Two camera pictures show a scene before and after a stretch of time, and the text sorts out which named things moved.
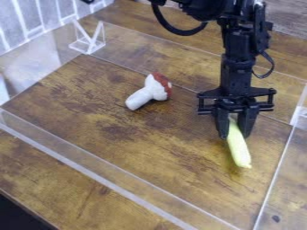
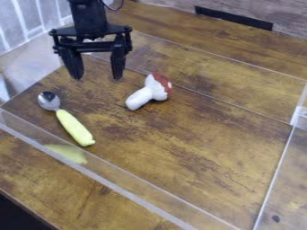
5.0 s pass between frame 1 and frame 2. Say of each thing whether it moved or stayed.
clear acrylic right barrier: stayed
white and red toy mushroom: stayed
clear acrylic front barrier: stayed
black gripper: moved
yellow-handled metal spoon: moved
